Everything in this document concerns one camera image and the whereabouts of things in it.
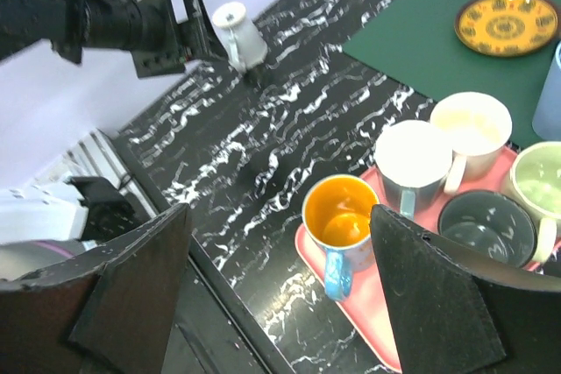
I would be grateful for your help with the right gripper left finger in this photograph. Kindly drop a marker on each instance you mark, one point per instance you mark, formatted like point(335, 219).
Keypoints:
point(108, 310)

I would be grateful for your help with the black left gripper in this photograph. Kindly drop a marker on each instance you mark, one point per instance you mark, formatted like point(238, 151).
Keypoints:
point(147, 29)

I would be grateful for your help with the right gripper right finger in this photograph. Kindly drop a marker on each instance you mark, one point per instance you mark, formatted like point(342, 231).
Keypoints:
point(453, 310)

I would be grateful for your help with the dark grey mug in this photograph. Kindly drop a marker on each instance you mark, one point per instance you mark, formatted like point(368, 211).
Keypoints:
point(491, 224)

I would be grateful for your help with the light blue glazed mug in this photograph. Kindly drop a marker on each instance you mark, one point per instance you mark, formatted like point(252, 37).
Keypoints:
point(336, 212)

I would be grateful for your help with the white grey mug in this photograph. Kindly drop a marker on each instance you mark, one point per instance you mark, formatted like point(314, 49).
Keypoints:
point(413, 158)

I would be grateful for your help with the sage green mug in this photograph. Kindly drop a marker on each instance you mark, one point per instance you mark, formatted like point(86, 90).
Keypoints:
point(533, 181)

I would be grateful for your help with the pink and white mug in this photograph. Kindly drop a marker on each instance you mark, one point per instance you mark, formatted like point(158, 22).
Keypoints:
point(478, 126)

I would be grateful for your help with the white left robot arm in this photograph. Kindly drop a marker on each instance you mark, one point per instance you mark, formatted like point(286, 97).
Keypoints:
point(45, 219)

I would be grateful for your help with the light blue plastic cup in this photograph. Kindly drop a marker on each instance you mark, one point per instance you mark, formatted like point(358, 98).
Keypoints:
point(546, 121)

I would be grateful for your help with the dark green mat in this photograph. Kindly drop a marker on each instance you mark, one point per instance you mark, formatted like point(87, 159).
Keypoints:
point(414, 42)

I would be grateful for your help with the yellow patterned plate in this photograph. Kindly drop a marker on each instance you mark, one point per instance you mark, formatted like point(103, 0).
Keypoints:
point(507, 28)

